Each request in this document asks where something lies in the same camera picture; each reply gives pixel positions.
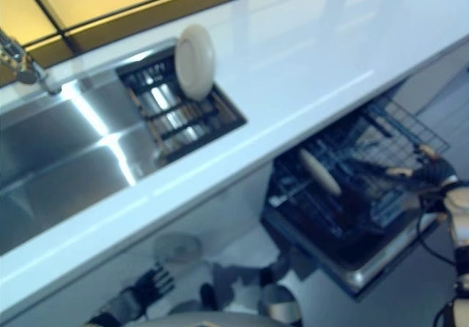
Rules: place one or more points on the black dish drying rack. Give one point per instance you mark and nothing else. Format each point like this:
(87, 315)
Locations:
(183, 125)

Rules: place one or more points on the robot torso grey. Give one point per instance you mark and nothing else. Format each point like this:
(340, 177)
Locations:
(220, 319)

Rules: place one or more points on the robot right leg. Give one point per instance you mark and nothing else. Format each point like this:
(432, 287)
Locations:
(278, 301)

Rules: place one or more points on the stainless steel sink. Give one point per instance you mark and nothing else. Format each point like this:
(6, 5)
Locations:
(66, 140)

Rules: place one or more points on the robot left arm silver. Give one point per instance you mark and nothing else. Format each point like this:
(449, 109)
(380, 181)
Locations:
(121, 306)

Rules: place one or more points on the robot left hand dark glove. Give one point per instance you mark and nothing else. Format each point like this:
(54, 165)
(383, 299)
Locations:
(154, 284)

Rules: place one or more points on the chrome kitchen faucet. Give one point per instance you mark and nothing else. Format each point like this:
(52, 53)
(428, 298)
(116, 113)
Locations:
(22, 63)

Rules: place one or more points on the cream round plate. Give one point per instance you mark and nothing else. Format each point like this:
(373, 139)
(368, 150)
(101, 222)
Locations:
(194, 63)
(322, 175)

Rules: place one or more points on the robot right hand dark glove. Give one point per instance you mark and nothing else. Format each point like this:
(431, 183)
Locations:
(436, 175)

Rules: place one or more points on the dishwasher door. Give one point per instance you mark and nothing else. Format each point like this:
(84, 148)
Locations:
(366, 268)

